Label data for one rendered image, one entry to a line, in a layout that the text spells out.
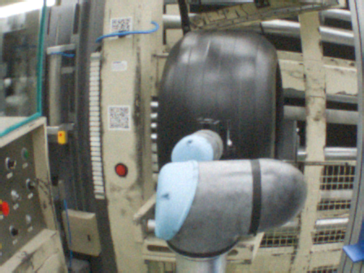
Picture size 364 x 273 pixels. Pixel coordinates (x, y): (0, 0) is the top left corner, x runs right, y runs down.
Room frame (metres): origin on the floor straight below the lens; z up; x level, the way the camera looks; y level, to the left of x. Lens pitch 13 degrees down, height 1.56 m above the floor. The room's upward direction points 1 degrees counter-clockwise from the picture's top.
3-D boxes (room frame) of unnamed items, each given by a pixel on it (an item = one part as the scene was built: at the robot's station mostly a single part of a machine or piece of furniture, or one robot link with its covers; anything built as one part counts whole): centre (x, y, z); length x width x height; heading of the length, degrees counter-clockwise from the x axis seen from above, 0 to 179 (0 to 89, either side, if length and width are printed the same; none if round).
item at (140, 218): (1.87, 0.09, 0.90); 0.40 x 0.03 x 0.10; 166
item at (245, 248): (1.69, -0.05, 0.83); 0.36 x 0.09 x 0.06; 76
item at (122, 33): (1.87, 0.17, 1.49); 0.19 x 0.19 x 0.06; 76
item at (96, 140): (1.86, 0.26, 1.19); 0.05 x 0.04 x 0.48; 166
